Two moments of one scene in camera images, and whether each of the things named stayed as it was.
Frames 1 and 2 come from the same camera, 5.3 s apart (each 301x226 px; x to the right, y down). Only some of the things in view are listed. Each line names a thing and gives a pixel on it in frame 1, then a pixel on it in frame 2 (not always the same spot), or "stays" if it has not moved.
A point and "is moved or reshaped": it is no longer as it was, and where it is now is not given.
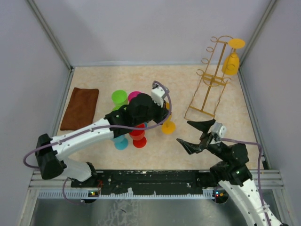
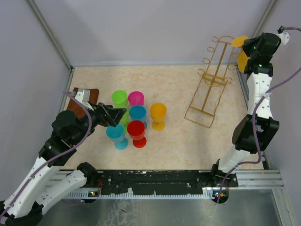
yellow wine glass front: [168, 127] is moved or reshaped
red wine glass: [139, 141] stays
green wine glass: [117, 105] is moved or reshaped
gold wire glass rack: [211, 82] stays
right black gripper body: [206, 140] -> [249, 48]
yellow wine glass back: [231, 64] -> [242, 58]
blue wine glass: [121, 142] stays
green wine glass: [119, 97] stays
